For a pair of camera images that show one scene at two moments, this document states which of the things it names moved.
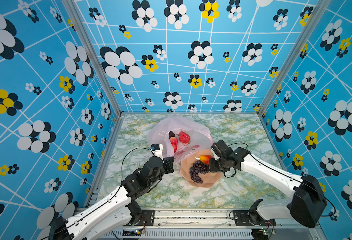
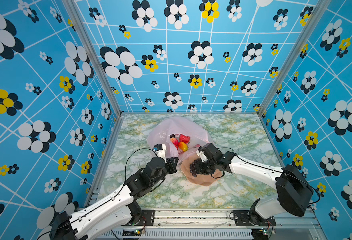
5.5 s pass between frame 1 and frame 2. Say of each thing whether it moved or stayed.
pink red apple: stayed
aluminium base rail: stayed
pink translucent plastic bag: stayed
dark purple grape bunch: moved
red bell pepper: stayed
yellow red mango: moved
